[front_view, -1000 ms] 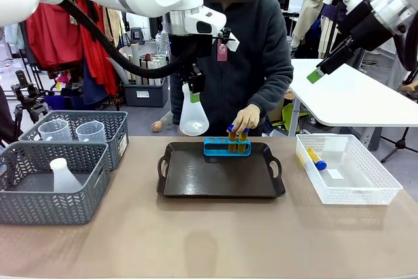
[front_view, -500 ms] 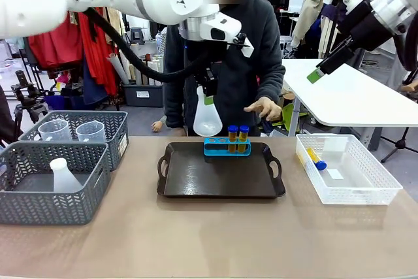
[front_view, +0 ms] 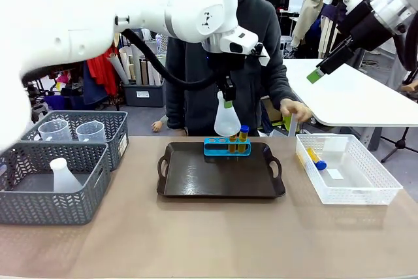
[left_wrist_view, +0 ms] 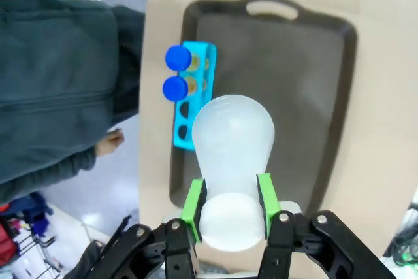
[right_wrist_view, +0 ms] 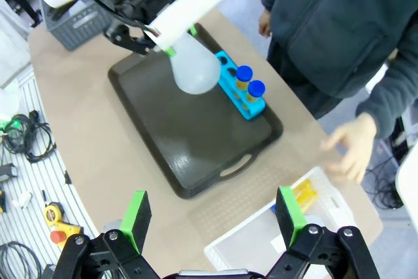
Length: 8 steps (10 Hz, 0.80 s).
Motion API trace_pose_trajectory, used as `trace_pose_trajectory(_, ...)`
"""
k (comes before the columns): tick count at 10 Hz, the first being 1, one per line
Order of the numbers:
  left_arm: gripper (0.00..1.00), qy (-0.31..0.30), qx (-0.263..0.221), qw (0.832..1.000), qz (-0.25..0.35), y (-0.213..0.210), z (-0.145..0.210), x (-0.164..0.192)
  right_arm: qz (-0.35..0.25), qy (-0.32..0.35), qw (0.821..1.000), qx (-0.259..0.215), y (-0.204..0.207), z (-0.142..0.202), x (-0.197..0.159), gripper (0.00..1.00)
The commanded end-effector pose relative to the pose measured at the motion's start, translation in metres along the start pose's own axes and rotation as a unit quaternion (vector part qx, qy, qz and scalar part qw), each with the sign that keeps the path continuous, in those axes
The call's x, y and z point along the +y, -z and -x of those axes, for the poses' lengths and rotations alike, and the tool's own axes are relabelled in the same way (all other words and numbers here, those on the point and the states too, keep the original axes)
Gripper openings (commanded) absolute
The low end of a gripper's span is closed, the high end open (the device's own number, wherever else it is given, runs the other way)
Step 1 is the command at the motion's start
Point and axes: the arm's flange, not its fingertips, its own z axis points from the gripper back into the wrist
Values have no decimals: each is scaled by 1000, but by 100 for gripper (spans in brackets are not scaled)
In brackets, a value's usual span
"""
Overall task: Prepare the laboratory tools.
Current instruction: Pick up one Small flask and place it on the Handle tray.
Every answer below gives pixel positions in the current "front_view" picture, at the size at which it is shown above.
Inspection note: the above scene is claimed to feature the dark brown serving tray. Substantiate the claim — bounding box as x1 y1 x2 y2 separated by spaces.
156 141 287 199

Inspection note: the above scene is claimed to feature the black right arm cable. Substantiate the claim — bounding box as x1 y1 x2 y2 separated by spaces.
393 24 418 73

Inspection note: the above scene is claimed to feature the translucent white conical flask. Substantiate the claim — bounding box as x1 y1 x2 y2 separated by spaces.
48 157 84 193
214 91 242 137

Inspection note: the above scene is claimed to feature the dark blue hanging garment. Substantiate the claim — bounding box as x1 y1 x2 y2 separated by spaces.
83 61 108 105

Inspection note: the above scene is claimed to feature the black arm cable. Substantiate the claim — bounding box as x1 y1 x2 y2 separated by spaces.
393 24 418 73
121 28 219 91

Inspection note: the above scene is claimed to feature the black floor stand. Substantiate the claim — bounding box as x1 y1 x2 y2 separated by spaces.
380 127 418 164

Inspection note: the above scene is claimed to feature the person left forearm dark sleeve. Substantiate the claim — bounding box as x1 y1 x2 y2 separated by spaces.
266 59 297 112

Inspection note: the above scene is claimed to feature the white table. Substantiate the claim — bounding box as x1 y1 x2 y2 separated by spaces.
282 58 418 153

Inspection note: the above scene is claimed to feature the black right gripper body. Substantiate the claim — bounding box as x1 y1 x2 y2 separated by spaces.
336 1 394 52

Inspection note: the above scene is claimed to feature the blue test tube rack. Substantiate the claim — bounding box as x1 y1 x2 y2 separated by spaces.
203 137 252 157

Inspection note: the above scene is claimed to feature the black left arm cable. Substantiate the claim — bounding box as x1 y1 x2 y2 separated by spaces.
121 28 219 91

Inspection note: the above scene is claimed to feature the person left hand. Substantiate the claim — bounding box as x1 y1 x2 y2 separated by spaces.
280 98 314 123

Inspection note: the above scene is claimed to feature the clear plastic measuring beaker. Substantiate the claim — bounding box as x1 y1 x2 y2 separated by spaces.
37 119 73 142
75 120 108 143

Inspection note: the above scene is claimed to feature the figure in beige coat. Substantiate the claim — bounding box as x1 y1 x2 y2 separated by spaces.
292 0 340 59

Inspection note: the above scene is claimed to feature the person in dark fleece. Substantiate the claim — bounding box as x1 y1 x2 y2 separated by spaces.
165 0 295 138

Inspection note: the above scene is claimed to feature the red hanging garment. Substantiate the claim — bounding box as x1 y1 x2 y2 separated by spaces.
86 45 119 97

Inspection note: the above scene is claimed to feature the mannequin in grey-green shirt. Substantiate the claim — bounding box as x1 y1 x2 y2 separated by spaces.
151 114 169 133

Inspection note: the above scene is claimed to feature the white perforated plastic basket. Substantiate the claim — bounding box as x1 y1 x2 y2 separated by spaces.
295 133 404 206

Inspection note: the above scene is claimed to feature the grey perforated basket with label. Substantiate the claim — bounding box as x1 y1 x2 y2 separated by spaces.
18 110 129 172

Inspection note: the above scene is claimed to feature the person right forearm dark sleeve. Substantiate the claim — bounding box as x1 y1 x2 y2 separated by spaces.
165 73 189 129

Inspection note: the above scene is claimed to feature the white paper roll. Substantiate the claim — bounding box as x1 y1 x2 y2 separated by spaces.
107 52 131 86

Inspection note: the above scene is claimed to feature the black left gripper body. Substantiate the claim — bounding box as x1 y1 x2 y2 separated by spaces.
206 50 246 80

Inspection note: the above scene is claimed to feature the dark grey storage bin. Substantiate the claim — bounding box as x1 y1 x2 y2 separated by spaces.
122 79 166 108

